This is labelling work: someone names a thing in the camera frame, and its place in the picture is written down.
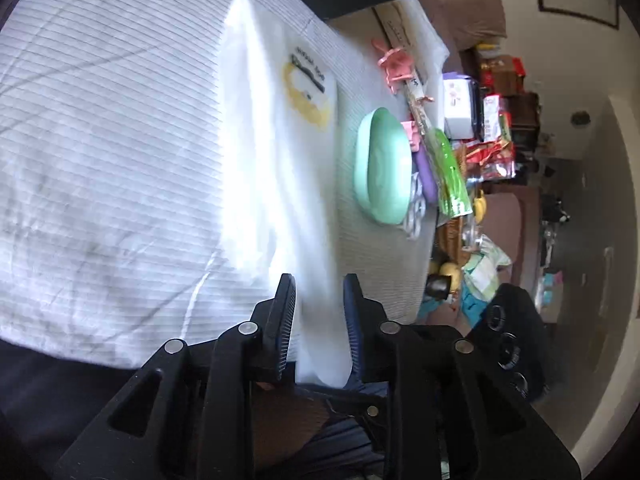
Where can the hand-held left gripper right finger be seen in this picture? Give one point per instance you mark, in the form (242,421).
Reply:
(352,325)

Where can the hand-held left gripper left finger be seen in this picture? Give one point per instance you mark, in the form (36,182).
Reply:
(280,320)

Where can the white plastic bag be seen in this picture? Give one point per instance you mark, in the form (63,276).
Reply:
(280,160)

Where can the green snack bag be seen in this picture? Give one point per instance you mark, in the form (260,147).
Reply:
(447,175)

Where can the brown jar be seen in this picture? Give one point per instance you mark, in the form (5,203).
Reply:
(437,287)

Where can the yellow mango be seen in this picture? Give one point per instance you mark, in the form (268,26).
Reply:
(451,271)

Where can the person's leg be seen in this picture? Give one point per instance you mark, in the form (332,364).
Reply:
(290,425)

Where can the wicker basket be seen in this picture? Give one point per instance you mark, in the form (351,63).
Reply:
(452,232)

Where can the bunch of bananas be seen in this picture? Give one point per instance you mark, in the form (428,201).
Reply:
(480,207)

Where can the purple plastic bowl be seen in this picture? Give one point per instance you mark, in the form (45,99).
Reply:
(427,175)

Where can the red snack bag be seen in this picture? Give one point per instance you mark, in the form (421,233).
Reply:
(492,160)

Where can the dark wooden cabinet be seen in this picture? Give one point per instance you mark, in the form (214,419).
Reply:
(525,120)

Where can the red and white snack packet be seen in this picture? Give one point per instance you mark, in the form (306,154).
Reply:
(495,115)

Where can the clear food packet with picture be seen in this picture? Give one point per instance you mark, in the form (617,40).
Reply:
(419,107)

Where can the black remote control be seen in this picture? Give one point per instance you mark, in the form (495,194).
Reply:
(476,107)

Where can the white box with purple lid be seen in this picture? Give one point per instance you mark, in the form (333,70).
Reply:
(455,105)

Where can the cardboard box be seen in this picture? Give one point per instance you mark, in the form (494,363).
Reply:
(500,77)

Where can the beige disposable glove box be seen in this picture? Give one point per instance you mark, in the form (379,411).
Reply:
(400,25)

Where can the brown sofa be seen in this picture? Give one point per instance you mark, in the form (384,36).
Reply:
(470,10)

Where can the round wall clock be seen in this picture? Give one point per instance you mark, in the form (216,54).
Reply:
(580,117)

